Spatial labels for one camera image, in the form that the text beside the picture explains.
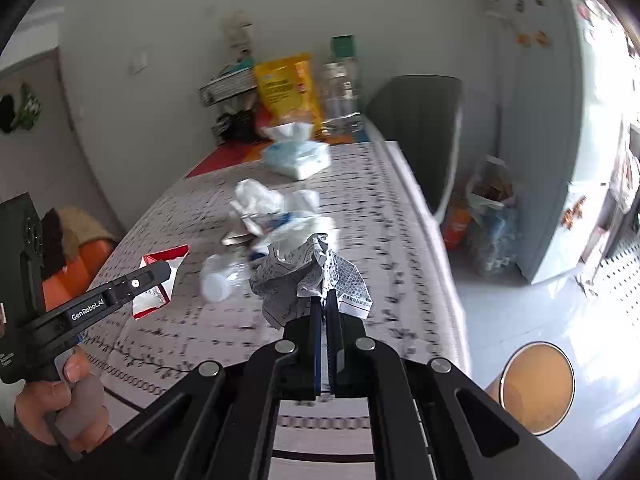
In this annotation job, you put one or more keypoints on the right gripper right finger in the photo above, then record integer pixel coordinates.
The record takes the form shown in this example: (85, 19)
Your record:
(342, 332)

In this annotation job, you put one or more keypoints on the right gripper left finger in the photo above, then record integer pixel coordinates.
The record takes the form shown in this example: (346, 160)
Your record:
(301, 378)

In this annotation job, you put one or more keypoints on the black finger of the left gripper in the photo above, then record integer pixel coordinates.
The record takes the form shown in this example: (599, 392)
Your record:
(124, 289)

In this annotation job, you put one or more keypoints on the printed paper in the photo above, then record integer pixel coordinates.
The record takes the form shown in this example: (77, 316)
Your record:
(285, 282)

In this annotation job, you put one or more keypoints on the crushed clear plastic bottle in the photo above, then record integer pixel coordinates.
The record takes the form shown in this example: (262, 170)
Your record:
(222, 275)

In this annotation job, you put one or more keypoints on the blue white wrapper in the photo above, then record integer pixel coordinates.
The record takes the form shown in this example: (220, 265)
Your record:
(283, 232)

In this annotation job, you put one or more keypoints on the white tissue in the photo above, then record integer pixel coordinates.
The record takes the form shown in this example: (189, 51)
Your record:
(256, 210)

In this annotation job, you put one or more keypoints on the orange trash bin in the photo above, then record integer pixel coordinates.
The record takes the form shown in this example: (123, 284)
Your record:
(536, 386)

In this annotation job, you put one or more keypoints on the person's left hand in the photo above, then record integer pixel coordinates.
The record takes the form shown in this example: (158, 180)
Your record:
(37, 399)

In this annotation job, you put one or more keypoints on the red white cigarette pack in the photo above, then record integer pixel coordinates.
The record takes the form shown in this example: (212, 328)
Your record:
(159, 297)

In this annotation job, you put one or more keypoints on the patterned tablecloth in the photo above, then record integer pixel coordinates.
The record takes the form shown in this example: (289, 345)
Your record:
(371, 213)

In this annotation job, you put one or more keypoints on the orange carton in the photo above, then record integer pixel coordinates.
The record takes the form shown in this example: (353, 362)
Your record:
(456, 224)

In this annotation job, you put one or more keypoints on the water bottle pack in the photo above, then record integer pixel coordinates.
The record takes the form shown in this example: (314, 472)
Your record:
(494, 242)

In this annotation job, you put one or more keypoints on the white plastic bag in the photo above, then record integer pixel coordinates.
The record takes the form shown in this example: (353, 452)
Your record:
(490, 188)

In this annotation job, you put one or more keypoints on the clear plastic jar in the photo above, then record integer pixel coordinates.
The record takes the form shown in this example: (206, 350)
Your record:
(341, 112)

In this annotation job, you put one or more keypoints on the grey chair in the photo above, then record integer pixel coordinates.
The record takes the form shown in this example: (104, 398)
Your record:
(423, 114)

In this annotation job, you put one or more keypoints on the yellow snack bag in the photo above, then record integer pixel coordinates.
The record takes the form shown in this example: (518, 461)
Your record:
(286, 90)

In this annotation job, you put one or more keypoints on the green box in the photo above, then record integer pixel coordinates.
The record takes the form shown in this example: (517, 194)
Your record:
(343, 47)

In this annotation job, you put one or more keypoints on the light blue refrigerator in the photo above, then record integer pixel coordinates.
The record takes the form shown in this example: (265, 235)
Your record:
(565, 76)

